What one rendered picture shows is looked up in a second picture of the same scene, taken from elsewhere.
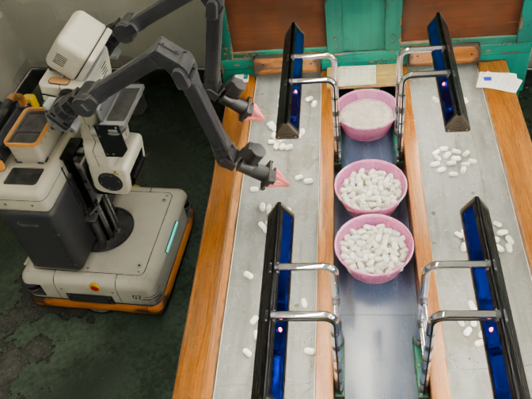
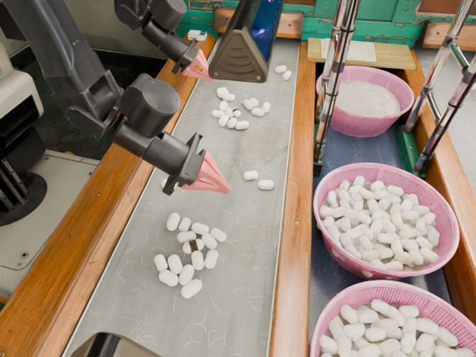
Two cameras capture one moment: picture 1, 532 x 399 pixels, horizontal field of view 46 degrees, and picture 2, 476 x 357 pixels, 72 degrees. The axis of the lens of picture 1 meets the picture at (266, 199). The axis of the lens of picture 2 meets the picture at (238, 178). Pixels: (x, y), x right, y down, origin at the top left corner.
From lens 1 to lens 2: 1.70 m
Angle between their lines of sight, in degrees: 1
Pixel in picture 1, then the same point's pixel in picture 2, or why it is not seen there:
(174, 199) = not seen: hidden behind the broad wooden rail
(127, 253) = (18, 235)
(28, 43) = not seen: hidden behind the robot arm
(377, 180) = (389, 204)
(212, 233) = (52, 265)
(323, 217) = (288, 269)
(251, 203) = (156, 210)
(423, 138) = (458, 144)
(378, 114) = (379, 100)
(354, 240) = (351, 337)
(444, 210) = not seen: outside the picture
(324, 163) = (298, 159)
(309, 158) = (273, 147)
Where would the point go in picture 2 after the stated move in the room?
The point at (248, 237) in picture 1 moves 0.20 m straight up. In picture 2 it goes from (125, 287) to (86, 216)
